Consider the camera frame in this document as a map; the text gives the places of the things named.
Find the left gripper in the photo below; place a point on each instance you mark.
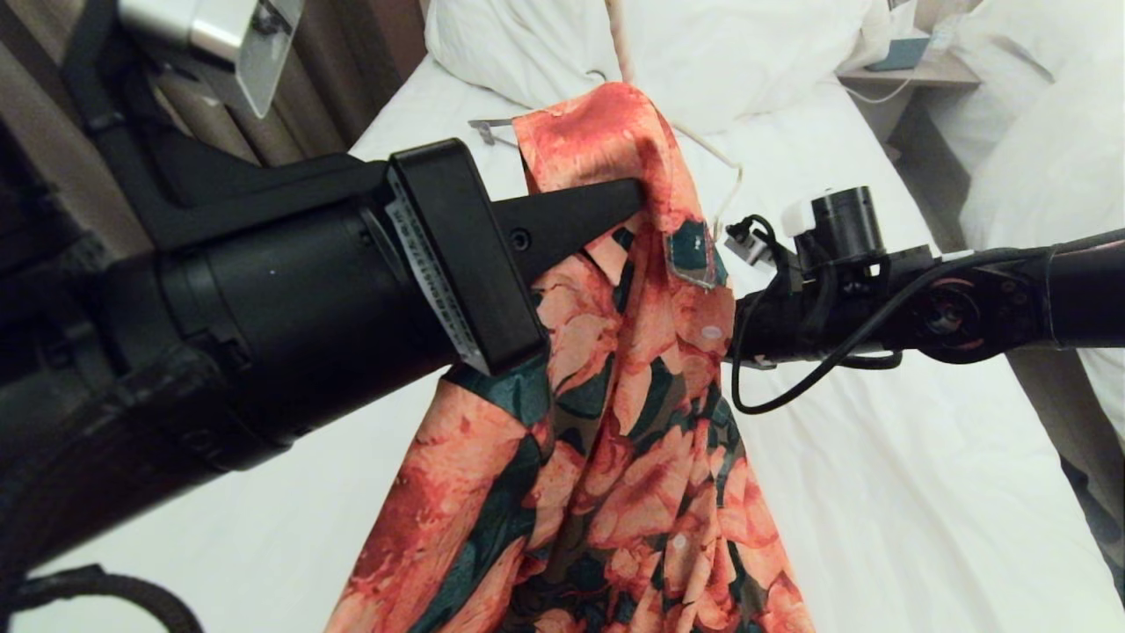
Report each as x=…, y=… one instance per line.
x=308, y=308

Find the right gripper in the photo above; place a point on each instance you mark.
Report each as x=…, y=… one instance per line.
x=766, y=325

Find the orange floral shirt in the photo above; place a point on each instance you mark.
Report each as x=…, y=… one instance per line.
x=633, y=440

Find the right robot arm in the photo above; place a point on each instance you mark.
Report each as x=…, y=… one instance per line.
x=1081, y=290

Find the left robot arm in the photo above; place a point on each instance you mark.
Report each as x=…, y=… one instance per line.
x=83, y=440

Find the metal hanger clip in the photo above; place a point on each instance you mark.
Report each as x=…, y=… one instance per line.
x=489, y=129

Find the white duvet bed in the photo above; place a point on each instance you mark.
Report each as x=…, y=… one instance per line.
x=1046, y=158

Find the white pillow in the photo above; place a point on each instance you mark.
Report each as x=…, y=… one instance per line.
x=703, y=53

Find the blue-grey box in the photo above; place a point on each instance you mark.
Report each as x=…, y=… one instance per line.
x=898, y=54

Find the wooden nightstand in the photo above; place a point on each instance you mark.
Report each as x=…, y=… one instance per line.
x=923, y=75

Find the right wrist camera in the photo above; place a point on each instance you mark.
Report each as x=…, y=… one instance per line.
x=749, y=243

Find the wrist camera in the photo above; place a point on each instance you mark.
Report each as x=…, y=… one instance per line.
x=198, y=26
x=749, y=243

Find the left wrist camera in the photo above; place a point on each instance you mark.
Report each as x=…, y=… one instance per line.
x=198, y=26

